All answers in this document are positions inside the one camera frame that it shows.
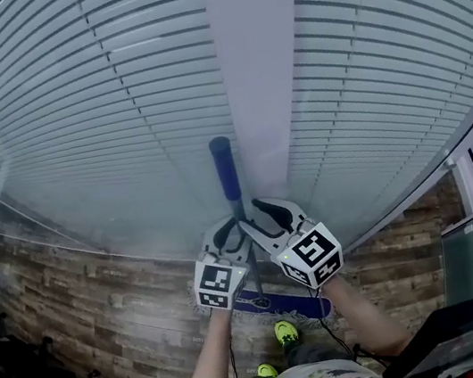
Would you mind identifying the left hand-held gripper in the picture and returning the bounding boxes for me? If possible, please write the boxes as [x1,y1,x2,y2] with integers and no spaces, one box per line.
[184,213,263,316]

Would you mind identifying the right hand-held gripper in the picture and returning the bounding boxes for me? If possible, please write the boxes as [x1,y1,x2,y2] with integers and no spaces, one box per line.
[233,185,348,300]

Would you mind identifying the blue mop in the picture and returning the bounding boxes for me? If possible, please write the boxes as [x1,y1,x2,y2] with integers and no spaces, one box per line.
[161,121,336,342]

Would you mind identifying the person's right forearm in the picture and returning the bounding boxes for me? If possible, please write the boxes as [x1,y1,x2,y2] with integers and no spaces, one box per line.
[318,262,417,367]

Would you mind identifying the person's left forearm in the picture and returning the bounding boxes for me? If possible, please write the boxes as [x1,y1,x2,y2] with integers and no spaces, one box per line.
[159,304,246,378]

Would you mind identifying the neon yellow shoe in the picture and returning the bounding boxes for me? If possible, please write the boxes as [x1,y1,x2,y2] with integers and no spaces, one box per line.
[272,316,303,349]
[254,360,279,378]

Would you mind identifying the dark camouflage trousers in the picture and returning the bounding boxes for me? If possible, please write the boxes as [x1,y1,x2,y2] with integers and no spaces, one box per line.
[233,328,360,378]

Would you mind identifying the narrow white venetian blind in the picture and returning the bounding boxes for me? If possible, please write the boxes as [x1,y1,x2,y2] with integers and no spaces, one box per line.
[257,0,473,254]

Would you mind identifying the wide white venetian blind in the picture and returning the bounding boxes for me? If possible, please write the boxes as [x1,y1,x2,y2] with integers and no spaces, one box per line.
[0,0,256,290]

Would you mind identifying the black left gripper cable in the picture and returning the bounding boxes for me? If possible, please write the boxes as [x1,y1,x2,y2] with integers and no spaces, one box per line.
[224,337,241,378]

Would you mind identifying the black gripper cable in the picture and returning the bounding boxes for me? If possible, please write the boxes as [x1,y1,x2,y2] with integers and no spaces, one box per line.
[224,337,241,378]
[311,277,385,378]

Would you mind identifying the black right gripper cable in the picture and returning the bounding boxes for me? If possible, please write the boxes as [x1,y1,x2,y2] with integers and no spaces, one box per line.
[311,277,385,378]

